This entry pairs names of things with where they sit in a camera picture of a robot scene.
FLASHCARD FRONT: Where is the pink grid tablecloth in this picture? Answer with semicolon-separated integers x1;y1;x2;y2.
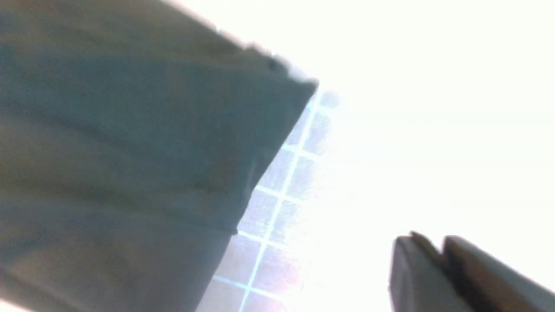
197;88;340;312

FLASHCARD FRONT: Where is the dark gray long-sleeve shirt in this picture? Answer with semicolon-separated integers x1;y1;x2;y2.
0;0;318;312

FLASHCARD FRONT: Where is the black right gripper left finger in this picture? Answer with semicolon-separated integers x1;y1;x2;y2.
388;232;472;312

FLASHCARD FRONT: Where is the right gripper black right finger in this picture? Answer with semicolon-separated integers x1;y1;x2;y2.
442;235;555;312

